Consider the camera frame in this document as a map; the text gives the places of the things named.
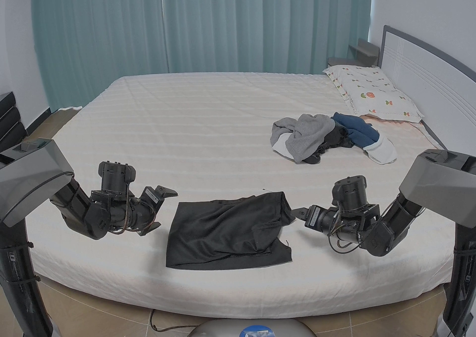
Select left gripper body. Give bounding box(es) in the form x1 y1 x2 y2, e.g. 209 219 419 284
128 187 164 233

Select white printed pillow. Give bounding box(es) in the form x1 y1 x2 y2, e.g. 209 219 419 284
323 65 424 122

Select grey bedside table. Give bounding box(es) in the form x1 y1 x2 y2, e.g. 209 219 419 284
327 39 381 68

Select black chest of drawers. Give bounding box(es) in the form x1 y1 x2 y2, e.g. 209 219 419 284
0 92 28 152

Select black cable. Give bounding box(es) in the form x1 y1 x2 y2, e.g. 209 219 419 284
149 309 198 333

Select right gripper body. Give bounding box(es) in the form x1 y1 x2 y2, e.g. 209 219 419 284
303 205 334 234

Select pile of clothes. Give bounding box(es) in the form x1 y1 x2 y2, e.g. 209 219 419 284
271 112 396 165

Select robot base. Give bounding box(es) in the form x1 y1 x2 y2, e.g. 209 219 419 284
186 319 317 337

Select black trousers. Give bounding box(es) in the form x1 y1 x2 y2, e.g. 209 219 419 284
165 188 296 270

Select blue-green curtain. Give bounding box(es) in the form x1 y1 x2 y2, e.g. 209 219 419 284
31 0 169 113
164 0 374 76

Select bed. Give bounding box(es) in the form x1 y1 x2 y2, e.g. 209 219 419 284
28 25 476 319

